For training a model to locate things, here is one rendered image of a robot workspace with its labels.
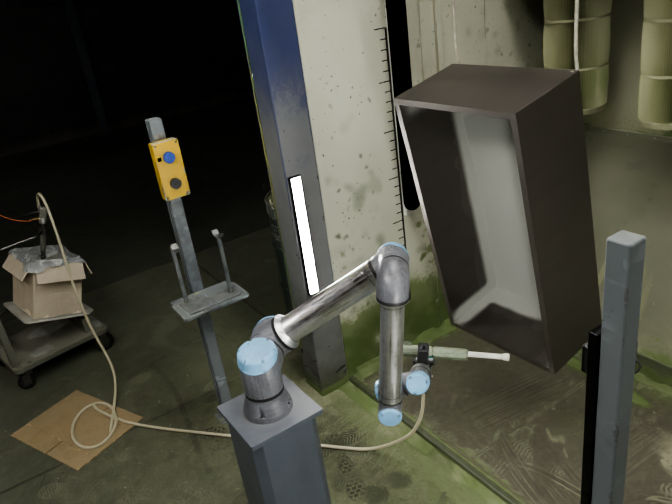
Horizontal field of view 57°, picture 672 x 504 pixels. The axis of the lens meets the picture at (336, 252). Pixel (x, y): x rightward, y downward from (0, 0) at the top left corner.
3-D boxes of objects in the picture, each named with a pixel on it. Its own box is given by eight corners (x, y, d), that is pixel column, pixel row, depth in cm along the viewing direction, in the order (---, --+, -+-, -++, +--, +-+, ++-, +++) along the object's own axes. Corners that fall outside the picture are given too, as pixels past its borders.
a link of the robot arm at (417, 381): (400, 376, 244) (424, 370, 242) (404, 368, 256) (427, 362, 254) (408, 399, 244) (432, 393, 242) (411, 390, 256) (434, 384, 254)
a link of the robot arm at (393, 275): (410, 272, 206) (405, 430, 235) (410, 255, 217) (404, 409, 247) (375, 271, 207) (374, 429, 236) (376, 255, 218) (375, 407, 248)
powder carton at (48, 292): (-3, 300, 408) (-4, 242, 400) (64, 292, 438) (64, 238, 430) (26, 325, 372) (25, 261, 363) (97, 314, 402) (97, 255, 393)
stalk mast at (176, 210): (231, 409, 343) (157, 116, 275) (235, 415, 338) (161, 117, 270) (221, 414, 340) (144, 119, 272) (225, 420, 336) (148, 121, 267)
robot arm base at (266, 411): (258, 431, 227) (253, 410, 223) (235, 407, 242) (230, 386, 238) (302, 408, 236) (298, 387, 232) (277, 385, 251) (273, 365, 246)
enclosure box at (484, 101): (496, 286, 322) (452, 63, 261) (602, 327, 277) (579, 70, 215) (451, 324, 308) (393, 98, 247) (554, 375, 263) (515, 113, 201)
